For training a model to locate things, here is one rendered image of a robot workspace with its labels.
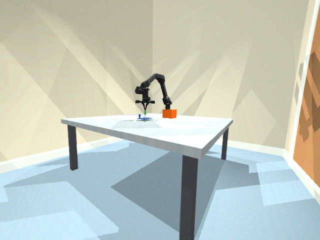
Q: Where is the blue circuit board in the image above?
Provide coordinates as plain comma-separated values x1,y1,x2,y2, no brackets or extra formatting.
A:
136,111,153,122

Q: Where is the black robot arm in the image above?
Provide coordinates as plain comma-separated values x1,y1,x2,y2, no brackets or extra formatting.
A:
135,73,172,110

